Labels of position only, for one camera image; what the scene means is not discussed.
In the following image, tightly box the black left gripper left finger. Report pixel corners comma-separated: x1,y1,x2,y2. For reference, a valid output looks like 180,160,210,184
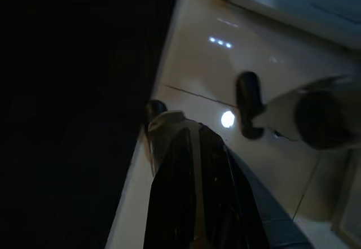
142,110,198,249

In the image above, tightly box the black floor mat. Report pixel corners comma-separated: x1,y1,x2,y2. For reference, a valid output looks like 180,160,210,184
0,0,181,249

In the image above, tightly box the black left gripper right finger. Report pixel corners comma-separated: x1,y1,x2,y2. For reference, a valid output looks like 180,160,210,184
196,120,271,249

